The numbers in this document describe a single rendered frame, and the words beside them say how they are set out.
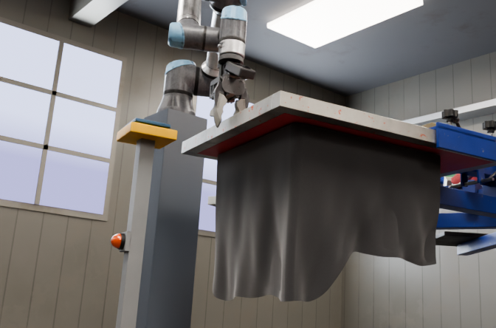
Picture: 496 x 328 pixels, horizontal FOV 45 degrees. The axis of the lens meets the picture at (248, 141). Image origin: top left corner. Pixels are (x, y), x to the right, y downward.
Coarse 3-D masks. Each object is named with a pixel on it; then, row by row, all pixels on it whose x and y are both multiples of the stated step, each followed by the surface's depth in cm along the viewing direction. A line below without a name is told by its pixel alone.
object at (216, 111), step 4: (220, 96) 164; (224, 96) 165; (220, 100) 164; (224, 100) 165; (220, 104) 164; (224, 104) 164; (216, 108) 163; (220, 108) 163; (212, 112) 166; (216, 112) 163; (220, 112) 163; (212, 116) 166; (216, 116) 163; (220, 116) 163; (216, 120) 163; (220, 120) 163; (216, 124) 163
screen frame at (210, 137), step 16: (272, 96) 142; (288, 96) 139; (240, 112) 155; (256, 112) 147; (272, 112) 143; (288, 112) 142; (304, 112) 141; (320, 112) 143; (336, 112) 145; (352, 112) 148; (224, 128) 162; (240, 128) 157; (352, 128) 151; (368, 128) 150; (384, 128) 152; (400, 128) 154; (416, 128) 157; (192, 144) 181; (208, 144) 175; (432, 144) 161
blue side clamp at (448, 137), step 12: (444, 132) 160; (456, 132) 163; (468, 132) 165; (444, 144) 159; (456, 144) 162; (468, 144) 164; (480, 144) 166; (492, 144) 169; (480, 156) 165; (492, 156) 168
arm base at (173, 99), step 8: (168, 96) 233; (176, 96) 232; (184, 96) 233; (192, 96) 238; (160, 104) 234; (168, 104) 231; (176, 104) 230; (184, 104) 231; (192, 104) 236; (192, 112) 233
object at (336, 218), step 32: (320, 128) 151; (320, 160) 149; (352, 160) 154; (384, 160) 159; (416, 160) 164; (320, 192) 147; (352, 192) 152; (384, 192) 158; (416, 192) 162; (320, 224) 145; (352, 224) 151; (384, 224) 156; (416, 224) 160; (320, 256) 145; (384, 256) 153; (416, 256) 159; (320, 288) 143
